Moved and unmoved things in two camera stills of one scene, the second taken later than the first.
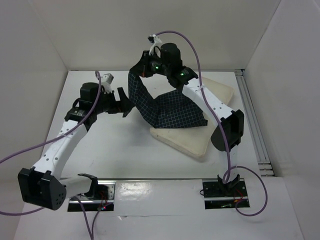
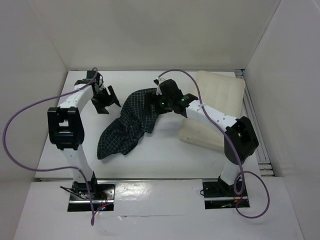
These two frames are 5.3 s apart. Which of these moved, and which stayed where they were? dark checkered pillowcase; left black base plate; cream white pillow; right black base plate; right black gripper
Moved: right black gripper; cream white pillow; dark checkered pillowcase
Stayed: right black base plate; left black base plate
